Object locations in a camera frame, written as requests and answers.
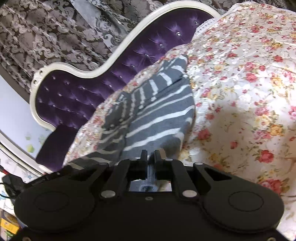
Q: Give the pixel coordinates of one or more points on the purple tufted headboard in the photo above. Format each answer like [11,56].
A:
[81,97]

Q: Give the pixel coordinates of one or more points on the grey white striped sweater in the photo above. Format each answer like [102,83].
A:
[159,115]

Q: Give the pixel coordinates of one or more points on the yellow box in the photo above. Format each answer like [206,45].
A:
[8,223]

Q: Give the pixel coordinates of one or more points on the brown damask curtain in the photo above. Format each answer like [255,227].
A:
[34,34]

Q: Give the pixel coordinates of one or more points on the light grey curtain panel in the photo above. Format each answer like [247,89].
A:
[111,27]

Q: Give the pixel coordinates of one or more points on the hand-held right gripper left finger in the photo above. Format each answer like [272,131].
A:
[143,162]

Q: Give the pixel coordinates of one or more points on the floral bedspread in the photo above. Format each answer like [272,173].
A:
[242,81]

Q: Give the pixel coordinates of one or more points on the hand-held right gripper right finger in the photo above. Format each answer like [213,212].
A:
[157,162]

